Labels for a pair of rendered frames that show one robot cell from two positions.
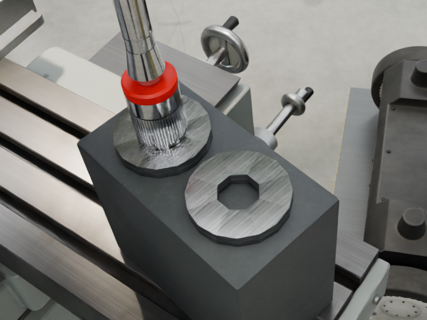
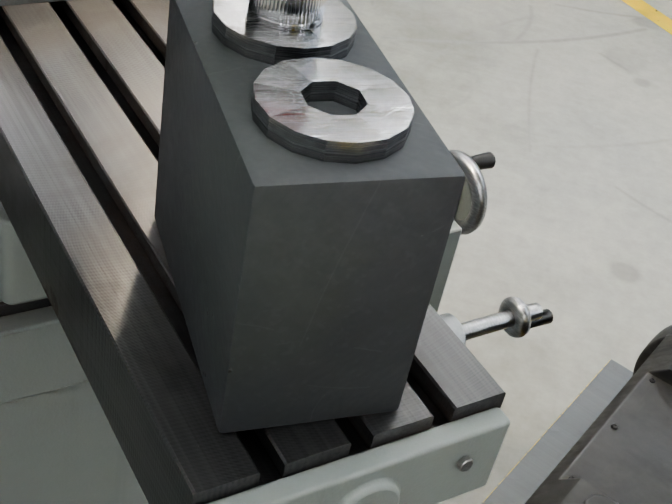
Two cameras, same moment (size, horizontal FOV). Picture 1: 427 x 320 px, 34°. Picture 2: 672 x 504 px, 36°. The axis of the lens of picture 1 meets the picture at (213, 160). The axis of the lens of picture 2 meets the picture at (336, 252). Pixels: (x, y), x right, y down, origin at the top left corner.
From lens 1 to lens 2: 27 cm
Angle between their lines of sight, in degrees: 15
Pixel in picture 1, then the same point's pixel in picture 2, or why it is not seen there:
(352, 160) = (561, 447)
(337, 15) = (648, 307)
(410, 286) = not seen: outside the picture
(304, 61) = (570, 338)
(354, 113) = (598, 393)
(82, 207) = (141, 161)
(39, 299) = (18, 286)
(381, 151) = (604, 422)
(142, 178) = (224, 48)
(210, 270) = (235, 162)
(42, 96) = not seen: hidden behind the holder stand
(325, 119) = not seen: hidden behind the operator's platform
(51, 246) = (71, 177)
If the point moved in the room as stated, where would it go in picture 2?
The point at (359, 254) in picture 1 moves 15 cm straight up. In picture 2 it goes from (472, 383) to (534, 205)
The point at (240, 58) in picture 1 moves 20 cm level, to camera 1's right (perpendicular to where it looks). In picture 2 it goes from (472, 209) to (619, 254)
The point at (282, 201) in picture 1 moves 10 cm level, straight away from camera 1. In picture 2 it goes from (384, 129) to (450, 61)
